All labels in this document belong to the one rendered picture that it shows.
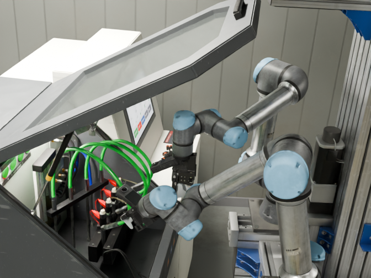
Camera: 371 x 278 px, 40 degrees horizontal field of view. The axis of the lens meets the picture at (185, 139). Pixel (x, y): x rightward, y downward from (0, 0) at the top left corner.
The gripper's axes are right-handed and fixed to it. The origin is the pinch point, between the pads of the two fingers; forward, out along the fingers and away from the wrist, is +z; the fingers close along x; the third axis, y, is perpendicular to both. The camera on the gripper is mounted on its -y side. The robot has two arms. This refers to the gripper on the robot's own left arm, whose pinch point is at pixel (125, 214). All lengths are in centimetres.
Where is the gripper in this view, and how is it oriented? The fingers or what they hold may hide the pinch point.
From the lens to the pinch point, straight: 187.6
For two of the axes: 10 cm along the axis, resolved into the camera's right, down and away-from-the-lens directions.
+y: 5.9, 8.1, -0.3
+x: 6.9, -4.9, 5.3
